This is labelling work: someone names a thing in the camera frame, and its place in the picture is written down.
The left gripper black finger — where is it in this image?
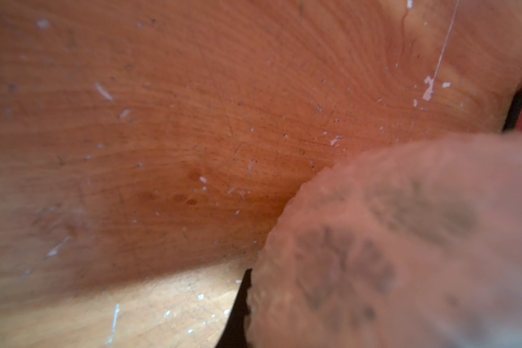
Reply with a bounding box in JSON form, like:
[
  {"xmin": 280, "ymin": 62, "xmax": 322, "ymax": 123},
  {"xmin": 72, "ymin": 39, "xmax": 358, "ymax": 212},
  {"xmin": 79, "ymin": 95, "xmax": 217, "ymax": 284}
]
[{"xmin": 215, "ymin": 268, "xmax": 252, "ymax": 348}]

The clear bubble wrap sheet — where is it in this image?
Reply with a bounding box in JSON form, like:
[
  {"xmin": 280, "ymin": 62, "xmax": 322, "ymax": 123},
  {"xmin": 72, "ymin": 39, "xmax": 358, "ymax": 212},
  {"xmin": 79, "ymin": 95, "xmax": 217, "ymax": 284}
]
[{"xmin": 246, "ymin": 132, "xmax": 522, "ymax": 347}]

